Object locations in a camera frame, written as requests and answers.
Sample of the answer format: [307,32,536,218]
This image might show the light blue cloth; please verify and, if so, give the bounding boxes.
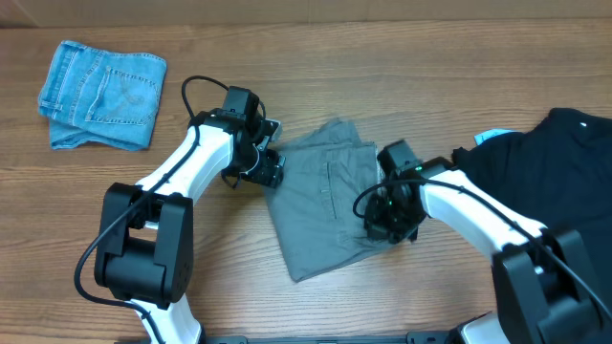
[474,128,514,145]

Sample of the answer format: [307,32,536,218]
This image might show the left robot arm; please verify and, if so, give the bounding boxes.
[94,86,285,343]

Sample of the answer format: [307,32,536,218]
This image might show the folded blue denim jeans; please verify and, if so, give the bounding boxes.
[37,40,167,151]

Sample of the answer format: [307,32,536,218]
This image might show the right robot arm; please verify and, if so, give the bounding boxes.
[358,140,611,344]

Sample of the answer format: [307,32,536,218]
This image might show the grey cotton shorts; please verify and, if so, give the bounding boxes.
[264,118,392,283]

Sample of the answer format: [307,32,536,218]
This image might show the black garment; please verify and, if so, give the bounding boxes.
[452,108,611,303]

